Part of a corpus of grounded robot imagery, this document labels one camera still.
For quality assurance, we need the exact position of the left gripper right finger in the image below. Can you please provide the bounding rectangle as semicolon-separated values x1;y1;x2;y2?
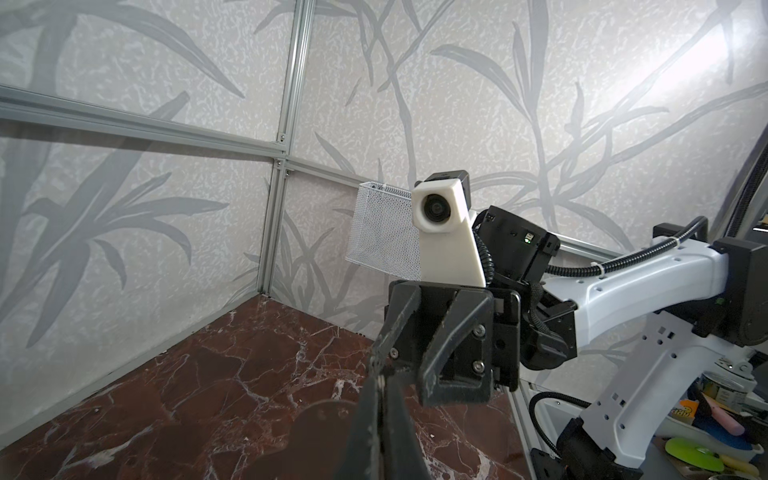
381;375;431;479

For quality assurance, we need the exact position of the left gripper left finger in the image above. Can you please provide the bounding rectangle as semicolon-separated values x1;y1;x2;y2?
334;374;383;480

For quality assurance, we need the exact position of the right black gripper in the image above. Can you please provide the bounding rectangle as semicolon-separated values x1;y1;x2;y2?
368;281;521;407

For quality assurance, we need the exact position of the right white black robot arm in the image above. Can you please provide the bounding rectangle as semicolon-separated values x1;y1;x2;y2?
344;207;767;479

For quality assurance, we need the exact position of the white wire mesh basket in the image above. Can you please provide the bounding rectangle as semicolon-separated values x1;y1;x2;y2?
346;181;421;280

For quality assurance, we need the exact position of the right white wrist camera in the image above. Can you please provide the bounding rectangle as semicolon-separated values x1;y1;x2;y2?
411;170;486;288

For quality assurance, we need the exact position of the right black corrugated cable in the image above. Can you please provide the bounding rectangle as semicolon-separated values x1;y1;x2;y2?
542;215;709;278

